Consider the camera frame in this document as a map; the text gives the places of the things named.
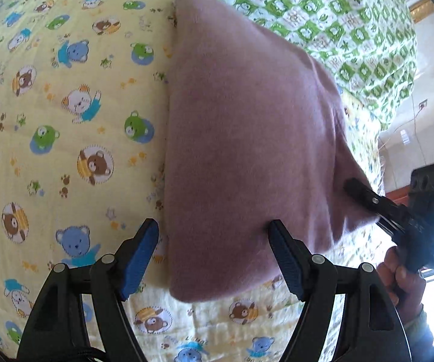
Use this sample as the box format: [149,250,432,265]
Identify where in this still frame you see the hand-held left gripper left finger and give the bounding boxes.
[17,218,160,362]

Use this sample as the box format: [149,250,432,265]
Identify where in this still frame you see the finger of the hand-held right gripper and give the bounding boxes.
[343,177,404,234]

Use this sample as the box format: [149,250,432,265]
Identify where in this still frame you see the yellow bear print bedsheet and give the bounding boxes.
[0,0,387,362]

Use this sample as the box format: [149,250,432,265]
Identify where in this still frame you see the gold picture frame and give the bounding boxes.
[407,0,434,19]

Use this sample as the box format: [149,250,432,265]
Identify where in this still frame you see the purple knit sweater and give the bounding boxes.
[162,0,385,303]

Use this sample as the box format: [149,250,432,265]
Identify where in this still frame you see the person's right hand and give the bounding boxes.
[376,247,426,319]

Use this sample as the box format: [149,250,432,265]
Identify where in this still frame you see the green checkered quilt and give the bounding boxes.
[25,0,418,123]

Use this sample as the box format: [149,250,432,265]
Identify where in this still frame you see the person's right forearm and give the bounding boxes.
[405,307,434,362]

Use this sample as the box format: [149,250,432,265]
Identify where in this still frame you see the thin wall cable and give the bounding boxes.
[380,106,423,148]

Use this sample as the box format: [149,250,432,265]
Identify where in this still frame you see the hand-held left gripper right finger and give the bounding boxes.
[268,219,415,362]

